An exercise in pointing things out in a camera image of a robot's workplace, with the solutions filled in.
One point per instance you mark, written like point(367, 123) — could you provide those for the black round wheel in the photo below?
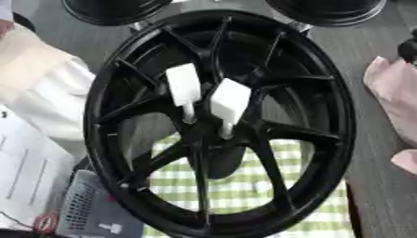
point(111, 10)
point(326, 12)

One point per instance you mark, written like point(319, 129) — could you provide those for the black spoked wheel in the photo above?
point(320, 130)

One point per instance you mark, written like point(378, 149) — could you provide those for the white pin with flat head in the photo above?
point(230, 98)
point(183, 82)

